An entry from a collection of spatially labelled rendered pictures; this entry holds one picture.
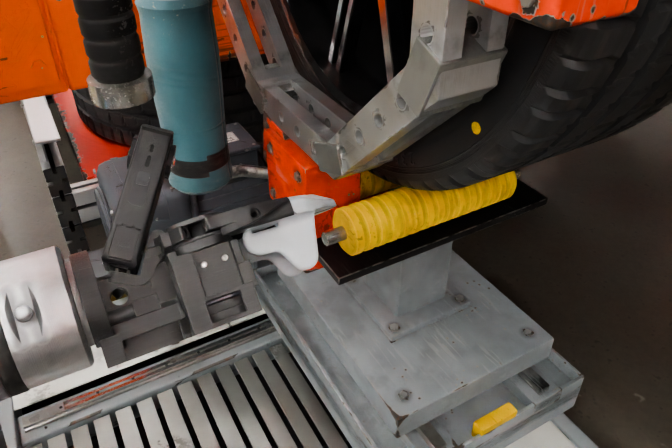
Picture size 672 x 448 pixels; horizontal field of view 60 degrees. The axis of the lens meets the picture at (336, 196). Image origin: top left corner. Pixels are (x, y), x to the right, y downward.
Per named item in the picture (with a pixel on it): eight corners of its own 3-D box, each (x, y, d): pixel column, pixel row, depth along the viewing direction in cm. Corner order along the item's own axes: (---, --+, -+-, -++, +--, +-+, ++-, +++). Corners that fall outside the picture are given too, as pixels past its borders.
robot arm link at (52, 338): (5, 273, 45) (-22, 251, 36) (72, 253, 47) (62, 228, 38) (38, 386, 43) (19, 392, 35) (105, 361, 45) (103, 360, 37)
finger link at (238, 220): (285, 225, 49) (184, 258, 45) (277, 206, 49) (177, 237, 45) (301, 212, 45) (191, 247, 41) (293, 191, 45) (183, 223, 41)
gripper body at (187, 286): (250, 314, 49) (104, 369, 45) (218, 220, 51) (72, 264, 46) (272, 306, 43) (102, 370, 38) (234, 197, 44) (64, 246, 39)
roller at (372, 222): (528, 200, 78) (536, 163, 74) (336, 273, 66) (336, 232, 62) (498, 180, 82) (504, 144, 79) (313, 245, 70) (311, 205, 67)
